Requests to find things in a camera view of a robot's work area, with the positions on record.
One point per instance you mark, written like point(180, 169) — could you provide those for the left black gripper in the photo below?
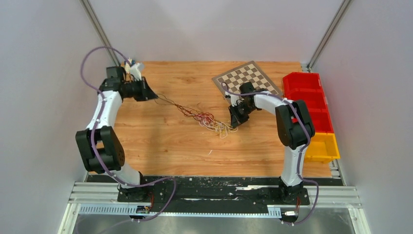
point(146, 92)

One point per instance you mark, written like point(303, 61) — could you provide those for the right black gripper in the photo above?
point(237, 120)

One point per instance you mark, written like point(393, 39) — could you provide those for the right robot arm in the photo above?
point(294, 126)

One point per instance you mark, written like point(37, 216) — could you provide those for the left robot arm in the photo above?
point(99, 147)

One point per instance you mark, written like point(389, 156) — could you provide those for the white toy block car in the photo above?
point(127, 64)

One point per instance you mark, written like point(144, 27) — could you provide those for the checkered chessboard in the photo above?
point(247, 72)

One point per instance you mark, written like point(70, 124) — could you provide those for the red bin far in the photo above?
point(300, 80)

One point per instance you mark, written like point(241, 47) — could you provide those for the red bin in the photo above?
point(300, 80)
point(321, 120)
point(313, 99)

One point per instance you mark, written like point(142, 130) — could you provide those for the red bin middle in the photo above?
point(313, 99)

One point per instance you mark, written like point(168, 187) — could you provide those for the red bin near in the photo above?
point(321, 120)

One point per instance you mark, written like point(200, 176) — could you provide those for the yellow bin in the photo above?
point(323, 148)

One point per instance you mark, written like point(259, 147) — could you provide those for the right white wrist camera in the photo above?
point(234, 100)

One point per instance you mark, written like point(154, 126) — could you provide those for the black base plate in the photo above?
point(222, 195)

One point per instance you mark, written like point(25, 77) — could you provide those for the aluminium frame rail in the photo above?
point(99, 198)

